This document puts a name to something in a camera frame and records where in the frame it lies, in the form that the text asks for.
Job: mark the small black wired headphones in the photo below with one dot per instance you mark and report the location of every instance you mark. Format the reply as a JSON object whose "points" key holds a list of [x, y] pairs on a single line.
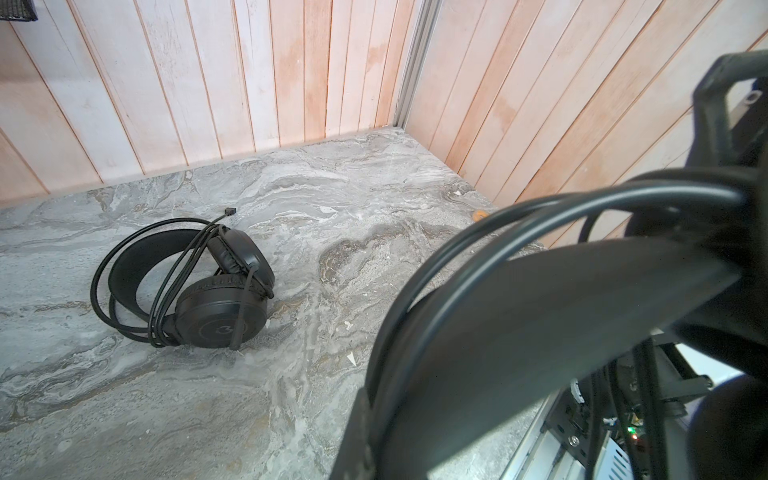
{"points": [[556, 288]]}

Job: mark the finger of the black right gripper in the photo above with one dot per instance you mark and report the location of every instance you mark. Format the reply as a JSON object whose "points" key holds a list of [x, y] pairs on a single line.
{"points": [[714, 145]]}

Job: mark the black wire mesh wall basket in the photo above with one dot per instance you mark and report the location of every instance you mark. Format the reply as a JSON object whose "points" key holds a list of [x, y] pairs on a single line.
{"points": [[18, 11]]}

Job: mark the small brown round disc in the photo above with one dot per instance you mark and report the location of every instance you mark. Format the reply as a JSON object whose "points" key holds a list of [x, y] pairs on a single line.
{"points": [[479, 215]]}

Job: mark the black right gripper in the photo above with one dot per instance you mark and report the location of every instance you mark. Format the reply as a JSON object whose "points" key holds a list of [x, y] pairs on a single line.
{"points": [[599, 420]]}

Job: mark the large black gaming headset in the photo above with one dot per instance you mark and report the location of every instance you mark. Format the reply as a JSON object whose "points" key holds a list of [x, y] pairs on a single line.
{"points": [[184, 281]]}

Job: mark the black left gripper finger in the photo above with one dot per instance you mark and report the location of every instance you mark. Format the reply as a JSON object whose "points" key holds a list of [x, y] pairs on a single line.
{"points": [[355, 458]]}

